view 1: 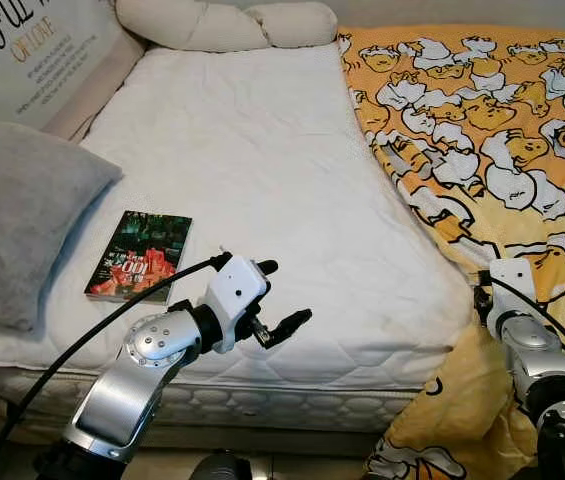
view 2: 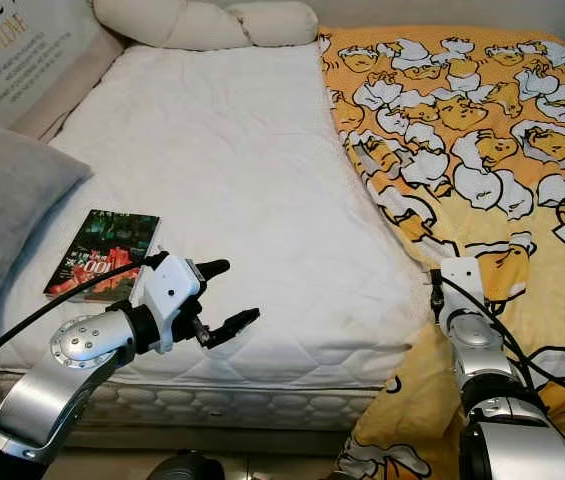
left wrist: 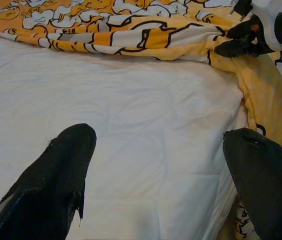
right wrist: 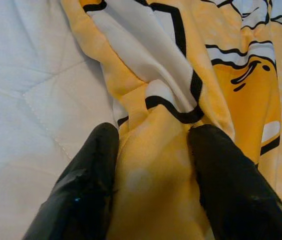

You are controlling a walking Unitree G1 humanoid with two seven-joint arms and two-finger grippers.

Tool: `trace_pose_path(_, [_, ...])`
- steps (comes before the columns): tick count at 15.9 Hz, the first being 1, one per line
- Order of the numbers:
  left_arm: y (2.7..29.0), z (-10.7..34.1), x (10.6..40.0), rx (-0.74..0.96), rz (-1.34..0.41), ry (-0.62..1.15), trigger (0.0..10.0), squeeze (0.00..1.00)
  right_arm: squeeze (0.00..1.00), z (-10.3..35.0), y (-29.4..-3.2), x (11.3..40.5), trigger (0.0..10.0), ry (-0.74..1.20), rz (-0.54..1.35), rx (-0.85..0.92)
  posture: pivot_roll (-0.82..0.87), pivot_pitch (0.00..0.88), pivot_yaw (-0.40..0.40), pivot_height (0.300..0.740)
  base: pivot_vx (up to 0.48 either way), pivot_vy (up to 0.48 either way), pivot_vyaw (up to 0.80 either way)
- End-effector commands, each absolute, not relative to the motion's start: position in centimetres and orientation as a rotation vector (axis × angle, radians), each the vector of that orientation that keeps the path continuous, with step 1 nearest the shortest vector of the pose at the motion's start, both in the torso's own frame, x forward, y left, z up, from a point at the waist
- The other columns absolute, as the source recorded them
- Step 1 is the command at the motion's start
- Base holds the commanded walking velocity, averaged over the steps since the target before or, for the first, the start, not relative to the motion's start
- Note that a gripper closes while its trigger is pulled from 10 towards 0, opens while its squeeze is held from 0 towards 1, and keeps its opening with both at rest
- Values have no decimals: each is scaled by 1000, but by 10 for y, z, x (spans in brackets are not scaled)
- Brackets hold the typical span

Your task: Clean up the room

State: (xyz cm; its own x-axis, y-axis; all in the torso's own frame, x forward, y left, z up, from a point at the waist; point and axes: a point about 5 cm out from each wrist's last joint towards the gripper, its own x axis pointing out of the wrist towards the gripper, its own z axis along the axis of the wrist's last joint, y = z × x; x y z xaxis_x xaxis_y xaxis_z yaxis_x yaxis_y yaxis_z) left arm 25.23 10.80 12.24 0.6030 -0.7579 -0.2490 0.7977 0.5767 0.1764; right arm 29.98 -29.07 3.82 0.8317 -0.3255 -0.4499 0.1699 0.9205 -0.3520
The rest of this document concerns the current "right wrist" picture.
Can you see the yellow cartoon print blanket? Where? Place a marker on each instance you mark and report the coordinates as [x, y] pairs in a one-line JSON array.
[[155, 155]]

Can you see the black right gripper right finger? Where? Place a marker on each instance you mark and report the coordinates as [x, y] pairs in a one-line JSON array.
[[233, 190]]

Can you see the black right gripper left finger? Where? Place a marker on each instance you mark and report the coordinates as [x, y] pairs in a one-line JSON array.
[[81, 190]]

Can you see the white quilted mattress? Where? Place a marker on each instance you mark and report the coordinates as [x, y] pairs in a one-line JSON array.
[[31, 100]]

